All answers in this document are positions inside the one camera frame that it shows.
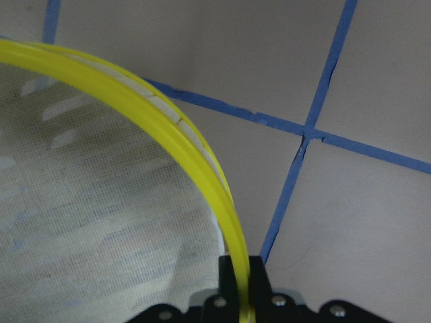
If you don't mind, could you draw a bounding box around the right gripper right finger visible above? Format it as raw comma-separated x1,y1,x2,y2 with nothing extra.
249,256,273,323

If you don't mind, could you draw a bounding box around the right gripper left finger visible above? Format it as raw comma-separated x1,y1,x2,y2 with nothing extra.
218,256,240,322

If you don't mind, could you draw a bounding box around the yellow bamboo steamer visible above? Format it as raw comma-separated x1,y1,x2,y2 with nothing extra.
1,39,250,322

